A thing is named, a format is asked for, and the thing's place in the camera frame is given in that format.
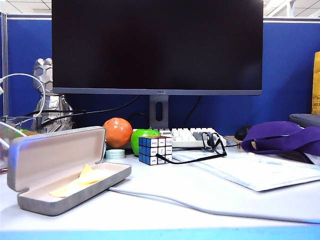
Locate black framed glasses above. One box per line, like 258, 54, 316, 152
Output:
155, 131, 228, 165

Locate grey glasses case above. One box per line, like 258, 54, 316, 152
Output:
6, 126, 133, 217

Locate grey monitor stand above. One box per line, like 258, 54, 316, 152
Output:
149, 94, 170, 130

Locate rubik's cube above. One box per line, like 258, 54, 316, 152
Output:
138, 135, 173, 166

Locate white grey keyboard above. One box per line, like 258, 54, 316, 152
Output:
158, 127, 228, 149

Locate green apple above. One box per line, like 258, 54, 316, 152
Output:
130, 128, 162, 156

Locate orange fruit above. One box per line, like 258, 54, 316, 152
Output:
102, 117, 134, 148

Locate black computer monitor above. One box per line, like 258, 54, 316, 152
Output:
51, 0, 264, 96

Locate black computer mouse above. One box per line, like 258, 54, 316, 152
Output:
234, 124, 253, 141

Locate yellow lens cloth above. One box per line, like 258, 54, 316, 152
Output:
48, 163, 111, 199

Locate silver robot figurine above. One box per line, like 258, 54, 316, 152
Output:
31, 57, 74, 135

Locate clear plastic container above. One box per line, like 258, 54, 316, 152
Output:
0, 121, 28, 171

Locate yellow paper bag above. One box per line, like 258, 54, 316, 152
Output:
311, 51, 320, 115

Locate long black cable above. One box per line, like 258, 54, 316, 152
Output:
23, 95, 141, 118

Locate thick white cable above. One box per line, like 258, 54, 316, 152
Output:
108, 186, 320, 224

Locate purple fabric bag strap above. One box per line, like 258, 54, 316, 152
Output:
241, 121, 320, 166

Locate white looped cable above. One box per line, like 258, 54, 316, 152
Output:
0, 73, 46, 118

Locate metal partition post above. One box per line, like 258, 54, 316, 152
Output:
1, 12, 10, 118

